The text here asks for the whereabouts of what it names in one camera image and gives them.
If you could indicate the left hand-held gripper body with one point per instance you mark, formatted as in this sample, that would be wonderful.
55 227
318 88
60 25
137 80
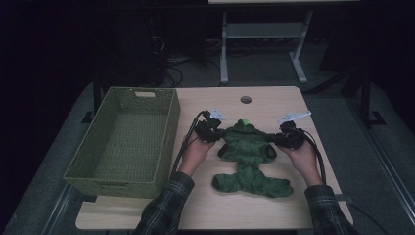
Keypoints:
207 132

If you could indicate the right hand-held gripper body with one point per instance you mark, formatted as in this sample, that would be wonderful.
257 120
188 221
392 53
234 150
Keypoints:
293 138

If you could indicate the green fleece pet garment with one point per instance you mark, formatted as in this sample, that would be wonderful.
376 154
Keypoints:
248 147

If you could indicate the green woven basket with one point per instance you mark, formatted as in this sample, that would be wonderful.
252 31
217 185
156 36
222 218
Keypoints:
130 147

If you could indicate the person's left hand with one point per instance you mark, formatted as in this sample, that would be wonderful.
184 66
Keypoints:
194 155

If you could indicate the person's right hand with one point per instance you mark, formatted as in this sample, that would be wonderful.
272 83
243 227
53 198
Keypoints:
305 163

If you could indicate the grey metal table stand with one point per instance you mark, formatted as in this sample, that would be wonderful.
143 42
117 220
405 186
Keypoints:
262 30

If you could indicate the black stand post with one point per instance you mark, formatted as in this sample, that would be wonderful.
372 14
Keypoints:
366 98
96 98

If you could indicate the metal floor rail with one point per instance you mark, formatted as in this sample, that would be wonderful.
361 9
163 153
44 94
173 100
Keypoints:
388 176
58 209

